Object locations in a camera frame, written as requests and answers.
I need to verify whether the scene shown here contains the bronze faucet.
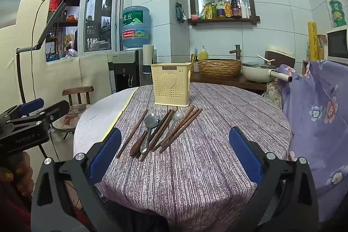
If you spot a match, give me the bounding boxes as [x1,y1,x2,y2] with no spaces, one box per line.
[229,44,241,60]

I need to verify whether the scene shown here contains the person's left forearm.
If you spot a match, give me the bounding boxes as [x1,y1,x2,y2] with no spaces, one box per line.
[0,185,33,232]

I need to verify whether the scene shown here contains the grey water dispenser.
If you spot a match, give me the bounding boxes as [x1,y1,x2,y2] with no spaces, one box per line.
[107,49,144,94]

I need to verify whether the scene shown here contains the woven basin sink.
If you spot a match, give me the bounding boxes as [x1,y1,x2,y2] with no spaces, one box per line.
[198,58,242,79]

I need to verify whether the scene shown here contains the cream plastic utensil holder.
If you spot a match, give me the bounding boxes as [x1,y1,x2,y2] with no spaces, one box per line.
[150,62,194,107]

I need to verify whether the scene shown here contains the sliding glass window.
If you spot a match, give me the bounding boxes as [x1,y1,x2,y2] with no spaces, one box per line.
[45,0,125,65]

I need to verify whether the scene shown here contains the person's left hand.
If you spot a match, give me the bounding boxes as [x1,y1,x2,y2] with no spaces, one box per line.
[0,152,34,197]

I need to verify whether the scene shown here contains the dark wooden counter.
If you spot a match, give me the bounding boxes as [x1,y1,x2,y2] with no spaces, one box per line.
[190,73,268,91]

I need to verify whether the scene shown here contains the white microwave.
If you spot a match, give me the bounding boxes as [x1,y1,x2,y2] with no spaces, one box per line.
[326,25,348,64]

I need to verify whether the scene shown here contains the grey floral cloth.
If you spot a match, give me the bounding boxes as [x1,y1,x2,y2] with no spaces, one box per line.
[262,78,283,110]

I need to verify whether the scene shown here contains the purple floral cloth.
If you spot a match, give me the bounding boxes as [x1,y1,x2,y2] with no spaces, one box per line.
[277,59,348,223]

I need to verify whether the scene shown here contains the cat print chair cushion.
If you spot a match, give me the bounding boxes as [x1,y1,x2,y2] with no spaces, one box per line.
[52,104,90,135]

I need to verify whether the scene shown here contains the wooden handled utensil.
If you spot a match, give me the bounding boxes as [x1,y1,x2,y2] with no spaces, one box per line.
[130,129,149,157]

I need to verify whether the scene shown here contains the wooden chair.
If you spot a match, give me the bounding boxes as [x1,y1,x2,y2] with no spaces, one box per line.
[52,86,94,140]

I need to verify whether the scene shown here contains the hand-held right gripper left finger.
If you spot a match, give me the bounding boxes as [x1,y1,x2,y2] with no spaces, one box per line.
[31,127,123,232]

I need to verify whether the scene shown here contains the cream pan with handle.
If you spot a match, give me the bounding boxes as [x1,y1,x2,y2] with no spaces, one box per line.
[241,61,293,83]

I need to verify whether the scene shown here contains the large metal spoon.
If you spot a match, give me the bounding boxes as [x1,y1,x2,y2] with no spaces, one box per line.
[139,113,161,154]

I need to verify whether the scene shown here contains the dark green hanging pouch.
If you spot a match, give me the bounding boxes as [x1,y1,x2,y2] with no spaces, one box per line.
[176,2,187,23]

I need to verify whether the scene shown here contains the small metal spoon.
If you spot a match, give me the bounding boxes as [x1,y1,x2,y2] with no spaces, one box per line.
[162,112,185,141]

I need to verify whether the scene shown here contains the yellow wrapped roll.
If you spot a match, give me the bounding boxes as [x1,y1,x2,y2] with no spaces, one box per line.
[307,21,319,62]

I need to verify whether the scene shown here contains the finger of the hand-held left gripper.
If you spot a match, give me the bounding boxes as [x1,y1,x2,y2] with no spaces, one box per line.
[36,100,70,127]
[0,97,45,121]

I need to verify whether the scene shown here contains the pile of wooden chopsticks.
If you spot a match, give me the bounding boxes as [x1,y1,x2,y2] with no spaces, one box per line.
[116,105,203,162]

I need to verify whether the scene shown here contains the paper towel roll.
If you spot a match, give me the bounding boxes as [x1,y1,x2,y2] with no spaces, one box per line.
[143,44,154,71]

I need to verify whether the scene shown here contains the purple striped tablecloth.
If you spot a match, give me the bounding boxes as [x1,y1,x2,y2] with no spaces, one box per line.
[73,82,293,232]

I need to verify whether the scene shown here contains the blue water jug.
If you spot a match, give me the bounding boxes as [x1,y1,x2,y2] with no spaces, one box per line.
[121,5,151,51]

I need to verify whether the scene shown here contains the wooden framed mirror shelf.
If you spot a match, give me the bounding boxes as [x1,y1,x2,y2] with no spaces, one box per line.
[186,0,260,27]

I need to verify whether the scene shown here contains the dark soy sauce bottle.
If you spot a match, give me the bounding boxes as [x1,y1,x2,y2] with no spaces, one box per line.
[231,0,242,18]

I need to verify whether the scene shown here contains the stacked green cans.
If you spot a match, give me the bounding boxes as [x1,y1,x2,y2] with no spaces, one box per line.
[329,0,347,28]

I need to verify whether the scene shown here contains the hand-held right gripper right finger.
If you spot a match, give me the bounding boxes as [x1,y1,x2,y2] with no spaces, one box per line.
[229,127,320,232]

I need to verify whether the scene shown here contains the cream rice cooker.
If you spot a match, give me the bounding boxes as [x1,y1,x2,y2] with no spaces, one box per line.
[264,47,295,68]

